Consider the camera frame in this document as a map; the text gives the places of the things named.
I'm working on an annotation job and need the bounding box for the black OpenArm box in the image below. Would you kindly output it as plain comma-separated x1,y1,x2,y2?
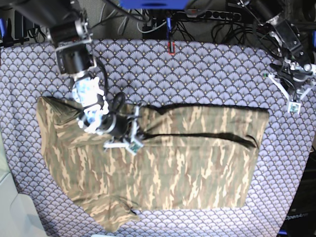
278,159,316,237

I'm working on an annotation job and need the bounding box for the blue mount plate top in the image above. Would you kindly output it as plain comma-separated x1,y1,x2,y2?
119,0,189,10

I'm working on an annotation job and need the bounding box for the camouflage T-shirt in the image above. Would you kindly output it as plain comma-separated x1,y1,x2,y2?
36,97,269,232

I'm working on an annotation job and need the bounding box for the blue clamp edge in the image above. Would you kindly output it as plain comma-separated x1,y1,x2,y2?
309,30,316,58
0,18,13,47

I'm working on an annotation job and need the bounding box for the purple fan-pattern tablecloth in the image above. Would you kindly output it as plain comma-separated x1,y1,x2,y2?
0,39,316,237

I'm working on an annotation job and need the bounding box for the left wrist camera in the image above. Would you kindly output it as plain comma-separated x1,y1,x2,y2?
287,101,301,114

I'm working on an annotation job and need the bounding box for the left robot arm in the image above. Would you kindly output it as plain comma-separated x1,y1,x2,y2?
237,0,316,103

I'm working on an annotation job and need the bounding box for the black power strip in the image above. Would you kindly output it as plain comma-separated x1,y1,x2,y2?
185,9,242,22

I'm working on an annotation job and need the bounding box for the blue clamp left edge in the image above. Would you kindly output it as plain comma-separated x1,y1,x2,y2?
0,18,13,47

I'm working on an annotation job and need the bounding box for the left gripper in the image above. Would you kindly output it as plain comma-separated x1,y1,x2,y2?
264,73,316,103

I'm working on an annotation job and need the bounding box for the blue clamp right edge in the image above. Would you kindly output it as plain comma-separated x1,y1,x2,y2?
309,30,316,58

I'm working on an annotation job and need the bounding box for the red and black clamp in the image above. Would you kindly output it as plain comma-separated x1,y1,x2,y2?
167,41,175,55

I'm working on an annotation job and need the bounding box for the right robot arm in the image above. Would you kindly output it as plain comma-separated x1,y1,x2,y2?
11,0,143,155

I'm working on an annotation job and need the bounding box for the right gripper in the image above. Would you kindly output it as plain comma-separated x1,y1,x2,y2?
103,106,143,150

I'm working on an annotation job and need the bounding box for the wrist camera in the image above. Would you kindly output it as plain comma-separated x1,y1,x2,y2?
287,101,301,114
126,141,144,156

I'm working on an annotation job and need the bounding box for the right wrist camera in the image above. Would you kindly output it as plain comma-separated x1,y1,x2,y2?
126,141,144,156

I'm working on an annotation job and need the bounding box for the white plastic bin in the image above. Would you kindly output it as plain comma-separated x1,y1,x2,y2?
0,133,47,237

